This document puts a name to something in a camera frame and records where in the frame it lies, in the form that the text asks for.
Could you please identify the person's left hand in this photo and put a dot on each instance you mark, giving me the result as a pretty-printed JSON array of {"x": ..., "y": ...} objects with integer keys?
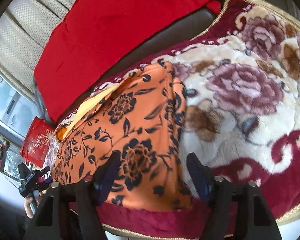
[{"x": 29, "y": 202}]

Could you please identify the dark leather sofa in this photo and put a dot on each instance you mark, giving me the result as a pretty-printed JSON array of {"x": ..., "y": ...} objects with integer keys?
[{"x": 179, "y": 31}]

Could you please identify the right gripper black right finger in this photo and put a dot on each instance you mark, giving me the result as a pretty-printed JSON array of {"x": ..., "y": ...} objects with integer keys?
[{"x": 254, "y": 219}]

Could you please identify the red cloth on sofa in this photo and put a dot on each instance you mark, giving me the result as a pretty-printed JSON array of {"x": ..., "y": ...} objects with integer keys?
[{"x": 95, "y": 35}]

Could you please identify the glass window frame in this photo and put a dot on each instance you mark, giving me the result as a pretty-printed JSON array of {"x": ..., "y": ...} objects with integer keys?
[{"x": 17, "y": 112}]

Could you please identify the black sleeved left forearm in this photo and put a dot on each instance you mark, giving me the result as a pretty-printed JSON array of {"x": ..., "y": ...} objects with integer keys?
[{"x": 12, "y": 225}]

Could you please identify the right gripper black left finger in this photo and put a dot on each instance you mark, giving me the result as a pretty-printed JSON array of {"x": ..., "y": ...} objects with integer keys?
[{"x": 52, "y": 218}]

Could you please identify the cream dotted curtain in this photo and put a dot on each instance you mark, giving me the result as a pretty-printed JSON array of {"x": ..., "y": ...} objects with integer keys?
[{"x": 25, "y": 29}]

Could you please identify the orange black floral garment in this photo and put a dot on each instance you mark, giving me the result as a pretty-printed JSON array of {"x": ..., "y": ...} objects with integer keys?
[{"x": 140, "y": 119}]

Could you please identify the red snack gift box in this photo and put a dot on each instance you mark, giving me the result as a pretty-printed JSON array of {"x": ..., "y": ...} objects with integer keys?
[{"x": 36, "y": 144}]

